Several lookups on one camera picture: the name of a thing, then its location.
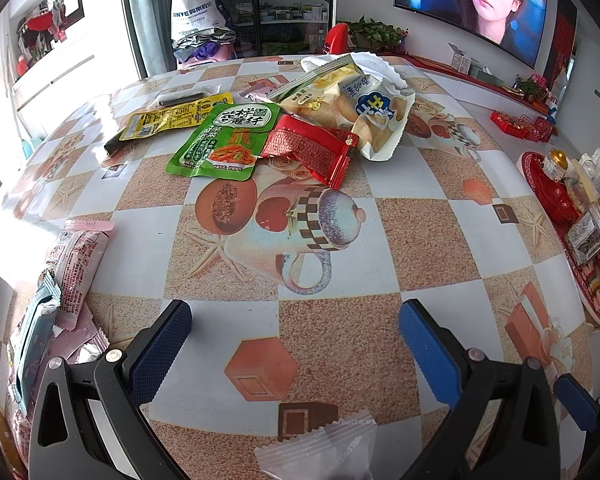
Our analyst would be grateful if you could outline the light blue snack packet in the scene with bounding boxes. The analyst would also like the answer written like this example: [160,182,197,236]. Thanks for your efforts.
[12,270,61,415]

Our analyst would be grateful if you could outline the pink printed snack bag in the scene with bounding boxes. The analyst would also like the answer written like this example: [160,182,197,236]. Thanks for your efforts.
[45,220,114,330]

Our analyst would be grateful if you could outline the plain pink snack packet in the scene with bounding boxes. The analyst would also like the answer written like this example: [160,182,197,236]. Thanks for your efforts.
[50,304,109,364]

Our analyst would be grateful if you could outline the clear candy wrapper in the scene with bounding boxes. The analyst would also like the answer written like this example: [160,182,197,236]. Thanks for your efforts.
[254,410,378,480]

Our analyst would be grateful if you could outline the red tray of items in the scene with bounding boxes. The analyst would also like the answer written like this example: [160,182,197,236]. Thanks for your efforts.
[516,150,600,326]

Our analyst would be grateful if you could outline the red gift boxes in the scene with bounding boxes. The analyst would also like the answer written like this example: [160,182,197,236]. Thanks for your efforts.
[490,110,555,143]

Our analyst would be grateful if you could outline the yellow snack packet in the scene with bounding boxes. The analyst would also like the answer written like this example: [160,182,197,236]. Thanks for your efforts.
[119,92,234,141]

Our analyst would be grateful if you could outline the green snack packet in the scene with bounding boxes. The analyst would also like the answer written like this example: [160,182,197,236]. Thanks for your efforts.
[166,103,280,182]

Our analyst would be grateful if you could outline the red snack packet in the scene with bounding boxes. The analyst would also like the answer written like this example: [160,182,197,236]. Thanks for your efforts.
[261,115,358,190]

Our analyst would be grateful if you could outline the black remote control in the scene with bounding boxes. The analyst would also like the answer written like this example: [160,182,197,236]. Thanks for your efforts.
[157,92,206,107]

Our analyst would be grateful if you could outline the large bread snack bag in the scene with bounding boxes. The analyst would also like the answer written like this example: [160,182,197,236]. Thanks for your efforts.
[268,58,416,162]

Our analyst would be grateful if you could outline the potted green plant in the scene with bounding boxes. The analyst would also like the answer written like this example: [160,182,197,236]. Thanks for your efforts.
[347,16,408,54]

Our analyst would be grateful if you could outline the white shopping bag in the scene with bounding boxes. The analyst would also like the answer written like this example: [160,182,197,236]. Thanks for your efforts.
[171,0,230,42]

